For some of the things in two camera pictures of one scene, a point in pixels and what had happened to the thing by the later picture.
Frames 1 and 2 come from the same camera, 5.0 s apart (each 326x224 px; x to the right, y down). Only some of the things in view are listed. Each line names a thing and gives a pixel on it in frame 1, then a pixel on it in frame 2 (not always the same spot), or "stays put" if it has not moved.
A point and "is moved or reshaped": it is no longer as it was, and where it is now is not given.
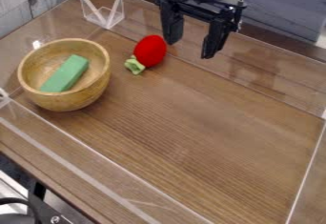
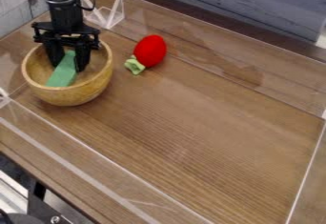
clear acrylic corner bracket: [106, 17] stays put
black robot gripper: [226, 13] -> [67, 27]
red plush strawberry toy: [149, 51] stays put
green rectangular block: [71, 70] is moved or reshaped
